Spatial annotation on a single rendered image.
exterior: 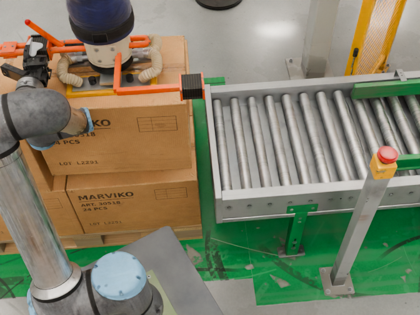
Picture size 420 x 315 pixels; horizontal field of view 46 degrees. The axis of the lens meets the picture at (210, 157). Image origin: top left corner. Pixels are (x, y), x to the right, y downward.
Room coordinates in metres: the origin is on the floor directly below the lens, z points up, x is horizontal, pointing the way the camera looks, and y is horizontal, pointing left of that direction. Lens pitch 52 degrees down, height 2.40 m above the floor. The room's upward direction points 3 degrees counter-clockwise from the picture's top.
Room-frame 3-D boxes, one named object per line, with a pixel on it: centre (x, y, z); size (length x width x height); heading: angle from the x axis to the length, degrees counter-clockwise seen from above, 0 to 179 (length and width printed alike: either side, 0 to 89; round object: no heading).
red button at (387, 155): (1.04, -0.61, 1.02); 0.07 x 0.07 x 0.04
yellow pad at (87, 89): (1.40, 0.36, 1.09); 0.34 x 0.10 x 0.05; 92
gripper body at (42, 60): (1.35, 0.60, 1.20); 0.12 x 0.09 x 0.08; 2
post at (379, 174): (1.04, -0.61, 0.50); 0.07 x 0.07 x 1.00; 2
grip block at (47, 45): (1.48, 0.61, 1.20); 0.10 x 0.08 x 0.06; 2
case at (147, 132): (1.49, 0.38, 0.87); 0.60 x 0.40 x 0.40; 91
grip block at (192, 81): (1.25, 0.05, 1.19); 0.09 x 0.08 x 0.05; 2
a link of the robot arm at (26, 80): (1.26, 0.61, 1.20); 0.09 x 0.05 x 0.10; 92
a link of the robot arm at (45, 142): (1.17, 0.59, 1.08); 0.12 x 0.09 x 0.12; 104
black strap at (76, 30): (1.49, 0.36, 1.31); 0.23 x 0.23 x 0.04
